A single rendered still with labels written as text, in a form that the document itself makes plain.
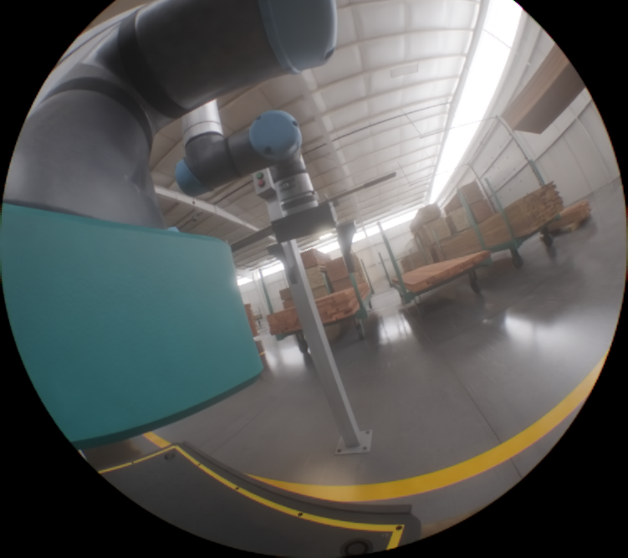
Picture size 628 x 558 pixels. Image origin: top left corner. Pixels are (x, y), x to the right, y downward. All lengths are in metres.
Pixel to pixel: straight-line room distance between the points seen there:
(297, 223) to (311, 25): 0.35
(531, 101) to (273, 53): 0.56
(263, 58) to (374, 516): 0.52
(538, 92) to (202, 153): 0.70
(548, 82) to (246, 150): 0.64
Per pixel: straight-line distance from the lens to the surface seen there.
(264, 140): 0.30
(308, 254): 10.20
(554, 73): 0.60
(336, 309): 2.09
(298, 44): 0.15
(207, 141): 0.36
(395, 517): 0.40
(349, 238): 0.42
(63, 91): 0.16
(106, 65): 0.17
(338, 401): 0.86
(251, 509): 0.49
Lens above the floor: 0.70
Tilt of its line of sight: 14 degrees up
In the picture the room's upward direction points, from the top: 18 degrees counter-clockwise
